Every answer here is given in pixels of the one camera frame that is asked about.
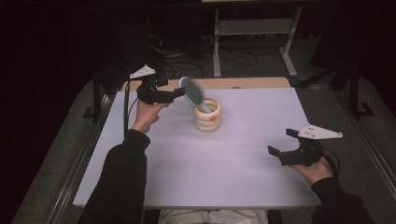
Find person's right hand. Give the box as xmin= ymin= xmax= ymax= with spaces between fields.
xmin=290 ymin=155 xmax=335 ymax=187

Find floor cables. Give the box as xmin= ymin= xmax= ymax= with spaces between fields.
xmin=145 ymin=18 xmax=260 ymax=79

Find person's legs in light trousers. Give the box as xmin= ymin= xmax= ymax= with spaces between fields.
xmin=158 ymin=208 xmax=270 ymax=224

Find right hand-held gripper black cable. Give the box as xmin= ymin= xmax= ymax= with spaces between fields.
xmin=322 ymin=145 xmax=342 ymax=179

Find left hand-held gripper black cable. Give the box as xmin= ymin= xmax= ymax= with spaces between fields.
xmin=122 ymin=81 xmax=140 ymax=138

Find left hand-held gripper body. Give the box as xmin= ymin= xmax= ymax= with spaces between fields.
xmin=129 ymin=63 xmax=176 ymax=105

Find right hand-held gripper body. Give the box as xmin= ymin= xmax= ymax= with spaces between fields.
xmin=278 ymin=123 xmax=344 ymax=168

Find cream ringed duck-beak holder cup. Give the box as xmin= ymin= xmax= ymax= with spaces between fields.
xmin=192 ymin=97 xmax=223 ymax=133

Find light blue hairbrush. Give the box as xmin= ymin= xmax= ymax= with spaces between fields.
xmin=177 ymin=76 xmax=215 ymax=115

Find person's left hand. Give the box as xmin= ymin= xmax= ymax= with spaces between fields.
xmin=132 ymin=99 xmax=171 ymax=135

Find white metal stand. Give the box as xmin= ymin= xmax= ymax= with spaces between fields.
xmin=212 ymin=6 xmax=304 ymax=78

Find hand-held gripper black cable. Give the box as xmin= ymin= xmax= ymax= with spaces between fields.
xmin=122 ymin=81 xmax=140 ymax=138
xmin=322 ymin=145 xmax=342 ymax=179

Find black metal stand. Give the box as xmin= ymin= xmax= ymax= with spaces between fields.
xmin=81 ymin=69 xmax=126 ymax=121
xmin=294 ymin=55 xmax=376 ymax=121

